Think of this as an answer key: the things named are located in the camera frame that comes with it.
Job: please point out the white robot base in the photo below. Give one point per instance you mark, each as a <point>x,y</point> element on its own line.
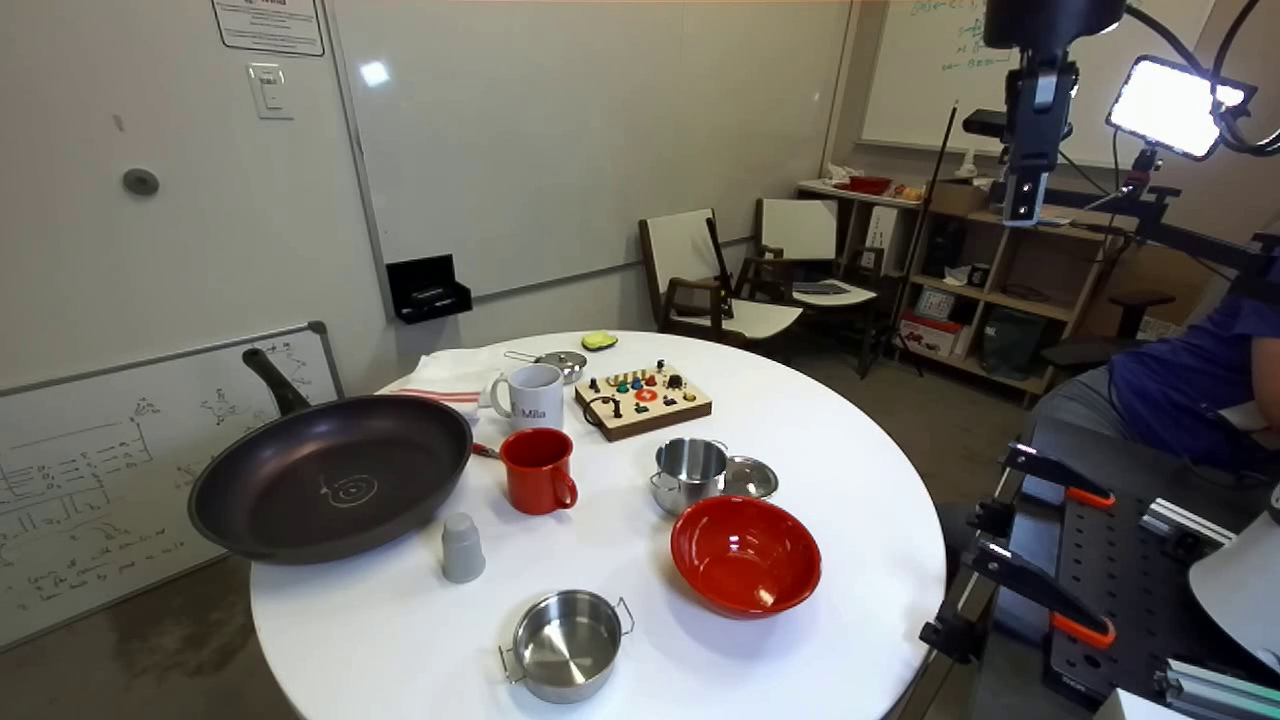
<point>1238,584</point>

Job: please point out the yellow sponge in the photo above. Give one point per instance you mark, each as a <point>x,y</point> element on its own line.
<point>599,342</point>

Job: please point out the small steel lid dish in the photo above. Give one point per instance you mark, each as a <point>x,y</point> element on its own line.
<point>570,366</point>

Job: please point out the left wooden chair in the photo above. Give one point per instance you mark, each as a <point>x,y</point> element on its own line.
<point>694,291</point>

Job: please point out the wooden chair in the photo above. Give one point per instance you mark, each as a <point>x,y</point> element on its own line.
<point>694,291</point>
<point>799,258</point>

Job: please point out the steel cup pot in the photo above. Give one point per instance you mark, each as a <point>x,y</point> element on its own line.
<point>687,473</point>

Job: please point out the red enamel mug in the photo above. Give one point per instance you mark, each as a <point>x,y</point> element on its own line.
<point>539,471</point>

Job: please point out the steel pot lid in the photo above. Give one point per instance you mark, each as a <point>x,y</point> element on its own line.
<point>748,476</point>

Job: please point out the white cloth towel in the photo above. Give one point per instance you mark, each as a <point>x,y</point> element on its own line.
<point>456,377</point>

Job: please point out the red bowl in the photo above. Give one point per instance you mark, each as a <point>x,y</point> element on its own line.
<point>746,559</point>

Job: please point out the right wooden chair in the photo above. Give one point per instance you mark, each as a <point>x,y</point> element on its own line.
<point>799,258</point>

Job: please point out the small grey salt shaker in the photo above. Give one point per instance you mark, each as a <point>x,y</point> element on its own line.
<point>462,548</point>

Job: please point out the black frying pan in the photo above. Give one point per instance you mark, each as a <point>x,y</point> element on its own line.
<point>330,480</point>

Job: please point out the wooden shelf unit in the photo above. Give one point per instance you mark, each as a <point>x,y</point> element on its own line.
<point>968,291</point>

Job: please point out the black optical breadboard cart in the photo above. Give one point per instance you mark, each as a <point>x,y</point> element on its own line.
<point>1132,567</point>

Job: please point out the person in blue shirt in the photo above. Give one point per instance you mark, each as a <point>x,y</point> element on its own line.
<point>1204,398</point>

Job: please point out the leaning whiteboard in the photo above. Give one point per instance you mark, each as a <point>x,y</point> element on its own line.
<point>97,471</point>

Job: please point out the studio light panel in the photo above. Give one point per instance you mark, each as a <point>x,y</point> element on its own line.
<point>1169,104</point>

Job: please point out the wooden switch button board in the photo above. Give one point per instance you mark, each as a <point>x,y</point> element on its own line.
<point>641,401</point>

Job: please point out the black wall tray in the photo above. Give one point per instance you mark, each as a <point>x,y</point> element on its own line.
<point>427,291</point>

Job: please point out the small steel pot with handles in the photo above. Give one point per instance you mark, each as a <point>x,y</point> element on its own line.
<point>566,647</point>

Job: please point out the camera on tripod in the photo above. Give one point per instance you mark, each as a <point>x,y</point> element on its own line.
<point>1036,90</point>

